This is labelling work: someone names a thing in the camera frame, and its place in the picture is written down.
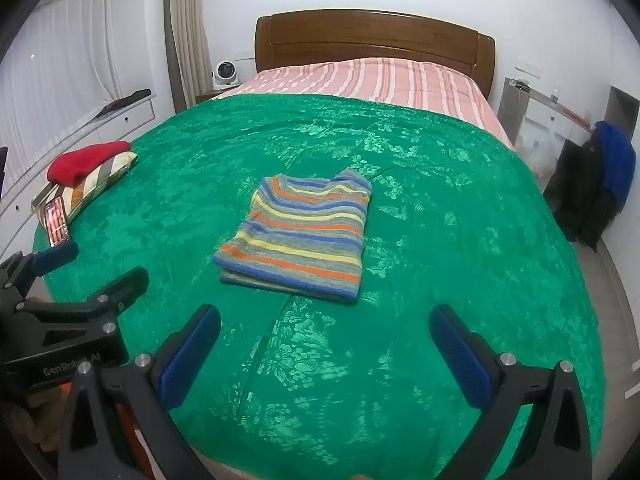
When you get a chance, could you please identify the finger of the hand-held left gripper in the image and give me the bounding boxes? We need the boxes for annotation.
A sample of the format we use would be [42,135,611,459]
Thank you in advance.
[0,240,81,293]
[22,266,151,328]

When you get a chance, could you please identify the green patterned blanket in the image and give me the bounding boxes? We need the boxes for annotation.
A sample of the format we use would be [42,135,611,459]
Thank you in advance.
[31,94,601,480]

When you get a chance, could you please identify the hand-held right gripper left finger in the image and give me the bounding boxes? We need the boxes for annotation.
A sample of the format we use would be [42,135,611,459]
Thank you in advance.
[57,303,222,480]

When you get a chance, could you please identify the wooden headboard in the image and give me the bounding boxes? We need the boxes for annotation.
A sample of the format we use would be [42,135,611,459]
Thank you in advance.
[254,9,497,103]

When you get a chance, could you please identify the dark clothes on sill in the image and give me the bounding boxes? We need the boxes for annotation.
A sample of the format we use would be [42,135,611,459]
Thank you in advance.
[95,88,152,118]

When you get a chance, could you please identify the pink striped bedsheet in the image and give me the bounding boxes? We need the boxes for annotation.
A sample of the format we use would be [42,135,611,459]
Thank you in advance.
[212,58,516,150]

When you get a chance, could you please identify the black coat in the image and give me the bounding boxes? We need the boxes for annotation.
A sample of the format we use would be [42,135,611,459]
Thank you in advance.
[542,130,623,253]

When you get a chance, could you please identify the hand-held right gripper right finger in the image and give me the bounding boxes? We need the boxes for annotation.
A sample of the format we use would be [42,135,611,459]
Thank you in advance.
[430,303,594,480]

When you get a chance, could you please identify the red knit garment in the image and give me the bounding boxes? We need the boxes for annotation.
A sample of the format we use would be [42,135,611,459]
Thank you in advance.
[46,141,133,185]

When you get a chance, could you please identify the clear plastic bag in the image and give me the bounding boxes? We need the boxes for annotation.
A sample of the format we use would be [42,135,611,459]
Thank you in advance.
[520,125,563,178]

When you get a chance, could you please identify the striped pillow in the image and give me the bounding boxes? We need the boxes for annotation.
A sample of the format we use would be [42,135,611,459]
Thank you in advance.
[31,151,139,226]

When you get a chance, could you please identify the white desk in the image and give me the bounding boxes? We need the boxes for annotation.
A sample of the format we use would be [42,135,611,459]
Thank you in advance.
[500,76,601,161]

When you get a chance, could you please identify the white sheer curtain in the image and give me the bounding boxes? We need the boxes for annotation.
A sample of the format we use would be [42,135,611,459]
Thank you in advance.
[0,0,126,171]

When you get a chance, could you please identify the beige curtain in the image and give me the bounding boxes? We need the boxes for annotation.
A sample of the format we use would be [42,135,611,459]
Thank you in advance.
[164,0,216,116]

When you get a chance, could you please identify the striped knit sweater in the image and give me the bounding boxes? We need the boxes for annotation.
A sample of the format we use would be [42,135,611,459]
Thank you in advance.
[212,168,373,306]

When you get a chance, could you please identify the red patterned flat box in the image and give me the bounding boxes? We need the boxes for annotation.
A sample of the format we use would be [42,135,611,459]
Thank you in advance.
[42,197,75,248]

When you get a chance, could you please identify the blue jacket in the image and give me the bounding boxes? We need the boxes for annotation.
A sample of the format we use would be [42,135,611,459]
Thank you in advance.
[592,121,637,216]

